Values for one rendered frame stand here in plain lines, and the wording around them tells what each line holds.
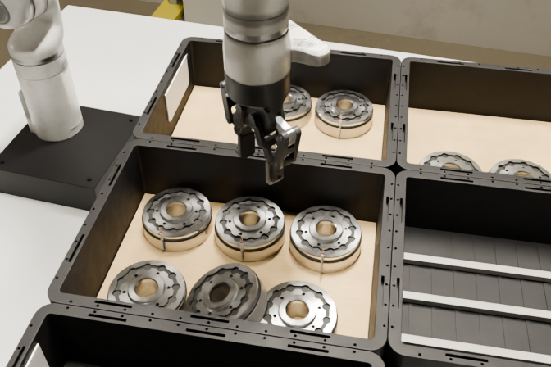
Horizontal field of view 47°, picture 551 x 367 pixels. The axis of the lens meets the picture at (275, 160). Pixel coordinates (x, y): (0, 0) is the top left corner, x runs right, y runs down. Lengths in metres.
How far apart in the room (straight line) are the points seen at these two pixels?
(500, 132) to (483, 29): 1.86
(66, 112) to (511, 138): 0.81
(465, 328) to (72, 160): 0.74
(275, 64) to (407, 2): 2.32
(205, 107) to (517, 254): 0.59
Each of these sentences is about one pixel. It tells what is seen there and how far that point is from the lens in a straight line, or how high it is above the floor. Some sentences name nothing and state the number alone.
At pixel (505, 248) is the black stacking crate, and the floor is 0.83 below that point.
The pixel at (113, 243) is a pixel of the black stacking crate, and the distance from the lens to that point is 0.94.
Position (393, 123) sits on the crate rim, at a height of 0.93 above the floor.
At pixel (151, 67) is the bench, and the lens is 1.55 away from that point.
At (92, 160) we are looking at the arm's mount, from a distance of 1.21.
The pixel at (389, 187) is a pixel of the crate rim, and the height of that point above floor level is 0.93.
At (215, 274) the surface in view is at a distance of 0.86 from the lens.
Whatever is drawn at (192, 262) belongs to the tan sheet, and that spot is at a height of 0.83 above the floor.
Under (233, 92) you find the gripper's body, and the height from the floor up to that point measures 1.13.
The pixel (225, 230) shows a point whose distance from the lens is 0.92.
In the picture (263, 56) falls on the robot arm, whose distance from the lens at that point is 0.67.
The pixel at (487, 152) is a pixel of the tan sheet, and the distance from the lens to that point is 1.14.
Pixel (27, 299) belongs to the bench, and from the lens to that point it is 1.11.
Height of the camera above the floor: 1.54
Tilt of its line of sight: 42 degrees down
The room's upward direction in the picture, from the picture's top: straight up
